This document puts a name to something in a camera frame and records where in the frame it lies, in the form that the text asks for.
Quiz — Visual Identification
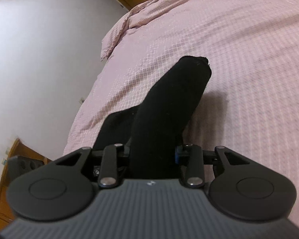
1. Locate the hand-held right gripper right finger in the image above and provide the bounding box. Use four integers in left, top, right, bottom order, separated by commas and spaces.
175, 143, 252, 188

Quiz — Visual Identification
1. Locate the wooden bedside table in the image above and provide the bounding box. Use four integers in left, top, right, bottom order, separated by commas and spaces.
0, 138, 53, 231

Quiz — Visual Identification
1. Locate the black button cardigan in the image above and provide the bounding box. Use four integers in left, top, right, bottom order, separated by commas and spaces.
92, 55, 213, 180

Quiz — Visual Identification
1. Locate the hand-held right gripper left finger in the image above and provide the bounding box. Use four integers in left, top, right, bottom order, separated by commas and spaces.
55, 143, 130, 189

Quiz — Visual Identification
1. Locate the pink checked blanket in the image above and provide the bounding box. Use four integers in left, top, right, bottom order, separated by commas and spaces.
63, 0, 299, 229

